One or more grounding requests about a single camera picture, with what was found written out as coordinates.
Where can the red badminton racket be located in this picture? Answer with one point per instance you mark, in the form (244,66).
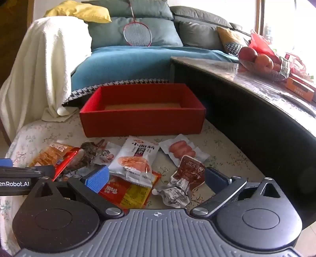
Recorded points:
(137,34)

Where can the clear packet dark dried snack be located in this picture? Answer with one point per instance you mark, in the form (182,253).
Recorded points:
(86,153)

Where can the glass fruit bowl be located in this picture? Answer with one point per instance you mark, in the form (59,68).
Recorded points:
(269,75)

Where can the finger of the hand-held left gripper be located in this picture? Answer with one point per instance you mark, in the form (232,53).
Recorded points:
(5,163)

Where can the grey cushion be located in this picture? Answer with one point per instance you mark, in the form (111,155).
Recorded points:
(200,34)

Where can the yellow patterned cushion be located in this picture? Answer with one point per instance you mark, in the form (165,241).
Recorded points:
(229,37)

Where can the blue houndstooth-trimmed sofa cover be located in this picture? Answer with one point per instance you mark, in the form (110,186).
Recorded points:
(123,64)

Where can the red plastic bag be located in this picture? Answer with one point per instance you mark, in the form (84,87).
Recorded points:
(259,43)

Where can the orange snack packet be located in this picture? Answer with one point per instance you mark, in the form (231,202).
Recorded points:
(49,153)

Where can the red snack bag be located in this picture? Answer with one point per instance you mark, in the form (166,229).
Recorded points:
(296,61)

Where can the dark coffee table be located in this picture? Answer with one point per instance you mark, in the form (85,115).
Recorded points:
(246,111)

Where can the brown snack packet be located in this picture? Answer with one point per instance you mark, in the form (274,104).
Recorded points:
(190,170)

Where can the clear sausage packet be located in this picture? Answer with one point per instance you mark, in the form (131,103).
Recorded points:
(180,149)

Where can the cream folded cloth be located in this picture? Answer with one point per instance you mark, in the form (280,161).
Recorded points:
(51,117)

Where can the orange-red apple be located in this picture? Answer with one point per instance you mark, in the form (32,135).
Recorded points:
(263,63)

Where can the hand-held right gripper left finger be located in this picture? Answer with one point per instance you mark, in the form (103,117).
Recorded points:
(97,178)

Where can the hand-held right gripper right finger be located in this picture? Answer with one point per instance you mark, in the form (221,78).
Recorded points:
(217,181)

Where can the red carton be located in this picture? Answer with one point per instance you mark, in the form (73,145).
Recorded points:
(303,79)

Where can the small clear pink snack packet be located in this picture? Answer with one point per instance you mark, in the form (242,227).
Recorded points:
(108,155)

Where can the large teal cushion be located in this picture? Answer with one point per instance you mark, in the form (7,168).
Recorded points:
(106,34)

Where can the floral tablecloth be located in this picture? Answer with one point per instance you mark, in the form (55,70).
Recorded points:
(222,158)

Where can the white snack packet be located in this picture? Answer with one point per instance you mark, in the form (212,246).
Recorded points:
(138,153)

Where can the red cardboard box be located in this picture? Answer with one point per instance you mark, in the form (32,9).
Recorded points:
(138,123)

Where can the red apple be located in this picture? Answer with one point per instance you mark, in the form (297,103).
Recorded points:
(247,53)

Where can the orange carton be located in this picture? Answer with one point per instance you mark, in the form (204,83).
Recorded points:
(298,89)

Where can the red yellow snack packet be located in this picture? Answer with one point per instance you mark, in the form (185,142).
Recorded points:
(128,194)

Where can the grey sofa backrest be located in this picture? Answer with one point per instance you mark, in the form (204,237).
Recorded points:
(197,13)

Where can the white blanket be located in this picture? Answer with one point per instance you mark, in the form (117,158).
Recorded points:
(44,61)

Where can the yellow pillow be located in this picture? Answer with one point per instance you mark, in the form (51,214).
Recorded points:
(81,11)

